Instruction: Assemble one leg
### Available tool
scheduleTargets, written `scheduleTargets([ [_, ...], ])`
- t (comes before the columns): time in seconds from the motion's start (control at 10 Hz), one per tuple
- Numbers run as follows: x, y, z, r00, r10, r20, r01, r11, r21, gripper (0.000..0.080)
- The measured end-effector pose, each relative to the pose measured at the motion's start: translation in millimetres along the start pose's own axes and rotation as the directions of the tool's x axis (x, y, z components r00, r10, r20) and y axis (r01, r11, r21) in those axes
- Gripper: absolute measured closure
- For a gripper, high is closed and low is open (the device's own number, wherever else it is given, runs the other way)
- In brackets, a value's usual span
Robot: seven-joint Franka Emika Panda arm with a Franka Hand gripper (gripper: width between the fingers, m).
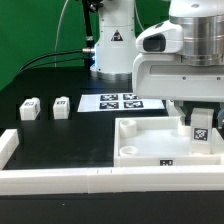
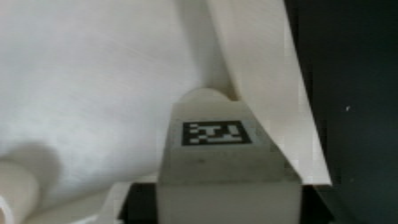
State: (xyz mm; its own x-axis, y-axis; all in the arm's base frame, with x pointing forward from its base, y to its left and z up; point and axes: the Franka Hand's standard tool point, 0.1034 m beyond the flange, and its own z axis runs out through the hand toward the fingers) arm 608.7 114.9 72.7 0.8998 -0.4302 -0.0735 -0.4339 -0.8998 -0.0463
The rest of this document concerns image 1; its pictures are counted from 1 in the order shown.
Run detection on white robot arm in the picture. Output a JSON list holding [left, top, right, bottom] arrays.
[[91, 0, 224, 128]]

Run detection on black pole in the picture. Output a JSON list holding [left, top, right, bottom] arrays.
[[81, 0, 94, 48]]

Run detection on white thin cable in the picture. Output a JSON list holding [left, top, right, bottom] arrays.
[[53, 0, 72, 68]]

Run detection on white square tabletop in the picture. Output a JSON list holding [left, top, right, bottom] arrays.
[[114, 117, 224, 167]]

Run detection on paper sheet with markers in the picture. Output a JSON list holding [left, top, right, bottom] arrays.
[[78, 93, 164, 112]]

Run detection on black cables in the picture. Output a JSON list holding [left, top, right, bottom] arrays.
[[18, 47, 96, 75]]

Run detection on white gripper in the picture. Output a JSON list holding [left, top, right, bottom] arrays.
[[132, 20, 224, 129]]

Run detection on white U-shaped fence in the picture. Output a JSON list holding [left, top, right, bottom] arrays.
[[0, 129, 224, 195]]

